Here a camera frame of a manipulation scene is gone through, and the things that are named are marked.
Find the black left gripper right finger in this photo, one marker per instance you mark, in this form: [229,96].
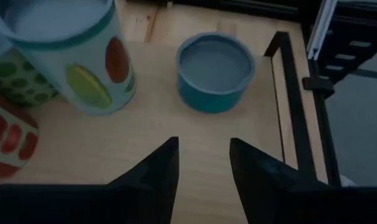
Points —
[285,202]

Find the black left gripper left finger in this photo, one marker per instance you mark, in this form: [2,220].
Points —
[82,205]

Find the tall can red tomato label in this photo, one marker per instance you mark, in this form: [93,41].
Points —
[8,140]

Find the tall can green pea label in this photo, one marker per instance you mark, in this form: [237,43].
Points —
[14,81]

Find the mint green fruit label can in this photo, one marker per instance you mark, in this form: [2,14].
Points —
[82,62]

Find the short blue can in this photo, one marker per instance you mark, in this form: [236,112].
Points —
[215,68]

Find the silver aluminium bar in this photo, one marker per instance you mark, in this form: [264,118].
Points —
[320,31]

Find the black aluminium table frame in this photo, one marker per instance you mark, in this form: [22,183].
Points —
[327,140]

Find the small black bracket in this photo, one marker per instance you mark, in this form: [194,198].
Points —
[318,86]

